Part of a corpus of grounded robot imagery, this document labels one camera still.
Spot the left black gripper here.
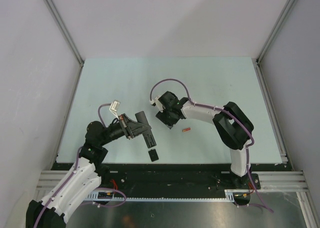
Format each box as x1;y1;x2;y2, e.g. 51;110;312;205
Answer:
99;113;151;146

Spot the black remote control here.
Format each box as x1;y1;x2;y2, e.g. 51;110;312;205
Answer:
135;111;157;149

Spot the black battery cover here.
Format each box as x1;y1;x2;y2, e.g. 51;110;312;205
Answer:
148;149;159;162

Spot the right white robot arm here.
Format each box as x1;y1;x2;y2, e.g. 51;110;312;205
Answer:
150;91;255;188

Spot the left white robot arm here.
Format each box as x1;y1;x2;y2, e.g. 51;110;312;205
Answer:
25;111;156;227

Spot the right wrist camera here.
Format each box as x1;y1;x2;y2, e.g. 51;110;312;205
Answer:
149;96;164;112

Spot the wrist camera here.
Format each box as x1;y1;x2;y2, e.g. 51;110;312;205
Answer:
109;100;121;118
149;96;164;112

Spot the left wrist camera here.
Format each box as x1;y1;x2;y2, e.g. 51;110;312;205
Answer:
109;100;121;118

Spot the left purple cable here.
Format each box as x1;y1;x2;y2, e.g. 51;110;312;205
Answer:
33;102;127;228

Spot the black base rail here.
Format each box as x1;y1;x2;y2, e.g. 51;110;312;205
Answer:
51;161;293;198

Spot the white slotted cable duct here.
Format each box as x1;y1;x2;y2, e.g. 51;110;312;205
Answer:
84;191;249;203

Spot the left aluminium frame post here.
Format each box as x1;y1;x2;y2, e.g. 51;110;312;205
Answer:
43;0;84;67

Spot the aluminium frame post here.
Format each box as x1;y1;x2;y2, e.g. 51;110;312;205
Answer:
43;0;84;67
256;0;298;64

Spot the right aluminium frame post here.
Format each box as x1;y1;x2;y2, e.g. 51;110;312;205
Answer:
256;0;298;64

